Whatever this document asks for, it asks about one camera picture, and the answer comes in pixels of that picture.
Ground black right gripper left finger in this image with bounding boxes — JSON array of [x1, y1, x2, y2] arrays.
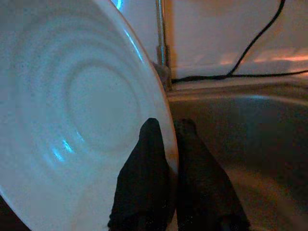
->
[[107, 117, 176, 231]]

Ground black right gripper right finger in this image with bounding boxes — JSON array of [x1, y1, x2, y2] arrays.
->
[[173, 118, 250, 231]]

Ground white ceramic bowl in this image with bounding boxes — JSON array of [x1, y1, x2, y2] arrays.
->
[[0, 0, 179, 231]]

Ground stainless steel sink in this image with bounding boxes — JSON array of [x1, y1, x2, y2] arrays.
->
[[166, 78, 308, 231]]

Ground black power cable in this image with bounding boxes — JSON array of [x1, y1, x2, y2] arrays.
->
[[172, 0, 286, 84], [231, 69, 308, 77]]

